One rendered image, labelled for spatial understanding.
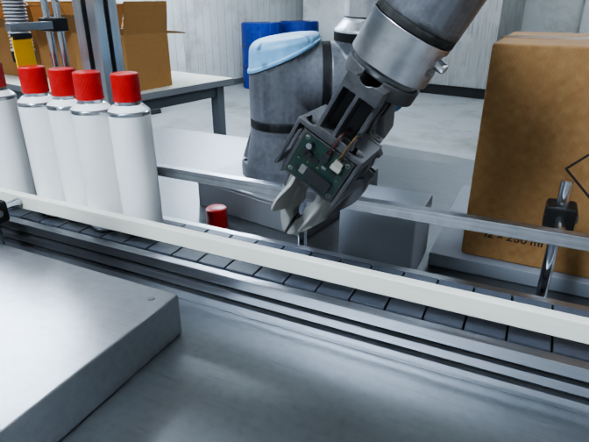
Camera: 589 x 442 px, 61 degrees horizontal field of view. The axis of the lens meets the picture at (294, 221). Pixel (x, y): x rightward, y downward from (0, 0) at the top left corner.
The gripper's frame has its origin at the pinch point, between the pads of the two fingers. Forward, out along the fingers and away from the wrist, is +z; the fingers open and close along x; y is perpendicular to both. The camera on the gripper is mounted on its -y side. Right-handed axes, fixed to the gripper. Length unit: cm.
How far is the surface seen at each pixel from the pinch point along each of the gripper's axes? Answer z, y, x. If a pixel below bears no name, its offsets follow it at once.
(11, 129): 17.1, 0.4, -41.7
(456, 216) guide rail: -10.9, -2.7, 13.5
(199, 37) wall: 219, -537, -329
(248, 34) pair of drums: 189, -571, -283
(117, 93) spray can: 0.1, 1.5, -26.0
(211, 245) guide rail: 6.6, 4.8, -5.8
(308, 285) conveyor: 2.9, 4.0, 5.8
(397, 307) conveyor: -2.0, 4.0, 14.4
